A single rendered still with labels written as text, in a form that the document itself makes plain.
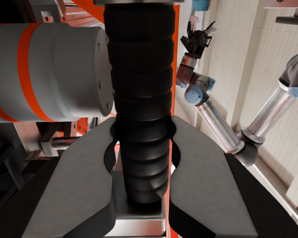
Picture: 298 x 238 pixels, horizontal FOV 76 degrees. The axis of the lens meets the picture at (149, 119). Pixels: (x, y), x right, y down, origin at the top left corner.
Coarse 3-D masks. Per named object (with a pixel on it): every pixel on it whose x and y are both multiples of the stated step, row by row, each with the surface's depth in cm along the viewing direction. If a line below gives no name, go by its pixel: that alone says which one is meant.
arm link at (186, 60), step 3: (183, 57) 93; (186, 57) 91; (189, 57) 90; (192, 57) 91; (183, 60) 92; (186, 60) 91; (189, 60) 91; (192, 60) 91; (195, 60) 91; (183, 63) 92; (186, 63) 91; (189, 63) 91; (192, 63) 91; (195, 63) 92; (192, 66) 92
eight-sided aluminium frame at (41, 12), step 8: (32, 0) 43; (40, 0) 43; (48, 0) 43; (56, 0) 43; (32, 8) 45; (40, 8) 44; (48, 8) 44; (56, 8) 44; (64, 8) 47; (40, 16) 45; (48, 16) 46; (56, 16) 45; (64, 16) 47; (56, 128) 51; (64, 128) 50; (72, 128) 51; (64, 136) 50
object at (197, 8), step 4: (192, 0) 675; (196, 0) 658; (200, 0) 652; (204, 0) 652; (208, 0) 661; (192, 4) 678; (196, 4) 662; (200, 4) 658; (204, 4) 659; (208, 4) 671; (192, 8) 682; (196, 8) 668; (200, 8) 664; (204, 8) 666
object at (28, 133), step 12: (0, 132) 31; (12, 132) 31; (24, 132) 32; (36, 132) 36; (0, 144) 32; (24, 144) 32; (36, 144) 36; (12, 156) 33; (24, 156) 33; (12, 168) 35
